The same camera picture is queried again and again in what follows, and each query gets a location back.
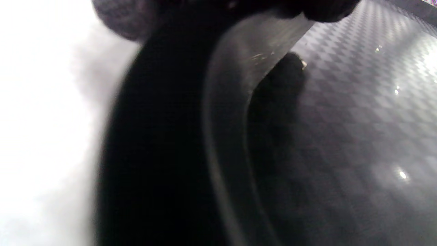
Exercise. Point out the person's left hand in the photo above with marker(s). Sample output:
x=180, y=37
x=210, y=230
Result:
x=205, y=8

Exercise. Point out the black baking tray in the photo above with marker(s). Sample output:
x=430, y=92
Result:
x=358, y=136

